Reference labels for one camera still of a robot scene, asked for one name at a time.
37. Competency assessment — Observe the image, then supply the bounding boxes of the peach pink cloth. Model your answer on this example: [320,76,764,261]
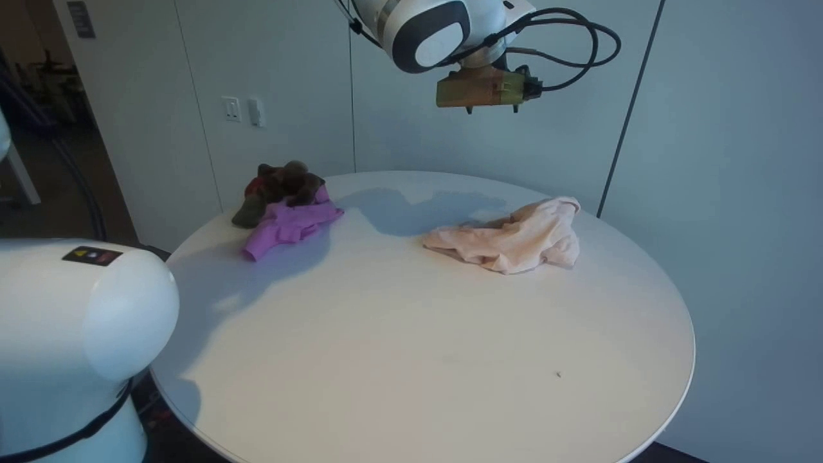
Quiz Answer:
[420,195,585,278]

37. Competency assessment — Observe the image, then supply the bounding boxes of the purple cloth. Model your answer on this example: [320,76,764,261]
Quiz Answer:
[243,189,347,266]

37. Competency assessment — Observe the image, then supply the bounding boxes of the red plush radish green leaves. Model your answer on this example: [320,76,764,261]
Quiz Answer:
[230,159,329,231]

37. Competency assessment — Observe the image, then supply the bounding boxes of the yellowish wrist camera box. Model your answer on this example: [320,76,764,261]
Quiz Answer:
[434,64,545,113]

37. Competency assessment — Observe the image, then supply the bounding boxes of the white light switch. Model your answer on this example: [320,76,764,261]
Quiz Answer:
[245,95,268,128]

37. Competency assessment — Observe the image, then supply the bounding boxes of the white wall outlet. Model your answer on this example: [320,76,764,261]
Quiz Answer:
[218,94,245,126]

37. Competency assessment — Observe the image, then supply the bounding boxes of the black camera cable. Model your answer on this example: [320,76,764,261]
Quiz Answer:
[338,0,623,95]

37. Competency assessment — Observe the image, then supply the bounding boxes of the dark wall sign plate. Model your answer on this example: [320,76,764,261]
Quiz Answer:
[64,0,99,42]

